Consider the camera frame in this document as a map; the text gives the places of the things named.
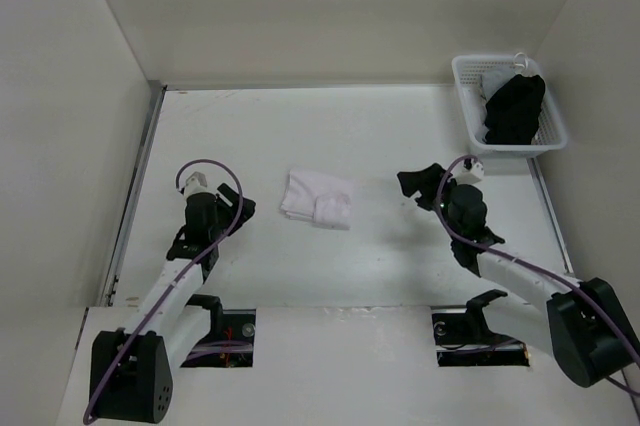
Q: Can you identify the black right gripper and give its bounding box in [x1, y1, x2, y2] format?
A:
[396, 163, 463, 239]

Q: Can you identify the white tank top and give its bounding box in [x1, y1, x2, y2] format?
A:
[280, 168, 355, 230]

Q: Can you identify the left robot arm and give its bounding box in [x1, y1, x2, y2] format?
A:
[83, 177, 256, 425]

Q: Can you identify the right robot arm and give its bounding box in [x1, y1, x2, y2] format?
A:
[396, 155, 639, 388]

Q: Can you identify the black tank top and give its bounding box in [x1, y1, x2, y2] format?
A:
[484, 74, 546, 146]

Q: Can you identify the white plastic laundry basket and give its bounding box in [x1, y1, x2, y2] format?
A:
[451, 53, 568, 158]

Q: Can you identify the grey white garment in basket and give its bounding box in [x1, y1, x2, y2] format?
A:
[479, 68, 516, 105]

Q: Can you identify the white basket tag loop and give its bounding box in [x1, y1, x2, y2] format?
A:
[513, 52, 529, 71]

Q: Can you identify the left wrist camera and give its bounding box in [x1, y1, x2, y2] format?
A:
[181, 171, 209, 199]

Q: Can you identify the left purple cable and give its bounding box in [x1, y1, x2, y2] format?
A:
[82, 158, 254, 425]

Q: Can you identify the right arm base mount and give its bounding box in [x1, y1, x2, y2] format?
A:
[431, 289, 530, 368]

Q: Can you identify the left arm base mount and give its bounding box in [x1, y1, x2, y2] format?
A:
[167, 294, 257, 372]

